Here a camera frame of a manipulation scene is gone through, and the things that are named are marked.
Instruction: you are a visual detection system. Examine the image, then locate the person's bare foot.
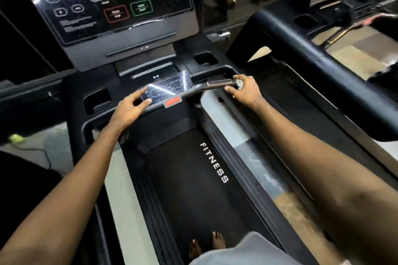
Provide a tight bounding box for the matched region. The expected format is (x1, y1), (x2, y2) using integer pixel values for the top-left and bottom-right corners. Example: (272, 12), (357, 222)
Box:
(211, 231), (227, 250)
(188, 239), (203, 260)

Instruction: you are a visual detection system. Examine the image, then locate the person's left hand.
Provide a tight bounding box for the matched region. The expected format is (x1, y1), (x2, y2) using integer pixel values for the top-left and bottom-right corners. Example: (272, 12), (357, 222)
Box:
(107, 86), (153, 133)

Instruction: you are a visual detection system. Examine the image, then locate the black treadmill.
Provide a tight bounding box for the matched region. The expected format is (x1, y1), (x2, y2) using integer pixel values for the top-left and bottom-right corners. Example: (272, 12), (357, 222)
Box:
(0, 0), (324, 265)
(225, 0), (398, 182)

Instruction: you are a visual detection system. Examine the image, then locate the person's right forearm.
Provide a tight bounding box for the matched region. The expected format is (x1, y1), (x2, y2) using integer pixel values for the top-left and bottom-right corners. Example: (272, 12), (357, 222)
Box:
(254, 100), (398, 265)

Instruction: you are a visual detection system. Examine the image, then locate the black power cable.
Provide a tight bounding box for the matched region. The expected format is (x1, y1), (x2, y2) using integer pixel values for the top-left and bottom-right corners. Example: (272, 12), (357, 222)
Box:
(19, 140), (53, 169)

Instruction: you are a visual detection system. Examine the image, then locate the person's left forearm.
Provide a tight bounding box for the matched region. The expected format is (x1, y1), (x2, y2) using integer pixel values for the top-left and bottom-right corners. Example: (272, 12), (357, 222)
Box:
(0, 122), (125, 265)

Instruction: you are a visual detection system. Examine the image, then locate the yellow-green plug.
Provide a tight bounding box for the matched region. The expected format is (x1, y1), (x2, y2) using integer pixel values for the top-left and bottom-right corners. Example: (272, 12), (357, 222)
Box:
(8, 133), (26, 145)

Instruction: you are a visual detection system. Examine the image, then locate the person's right hand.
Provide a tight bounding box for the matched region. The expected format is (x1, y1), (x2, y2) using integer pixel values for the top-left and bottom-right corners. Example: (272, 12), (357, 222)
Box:
(224, 74), (268, 112)

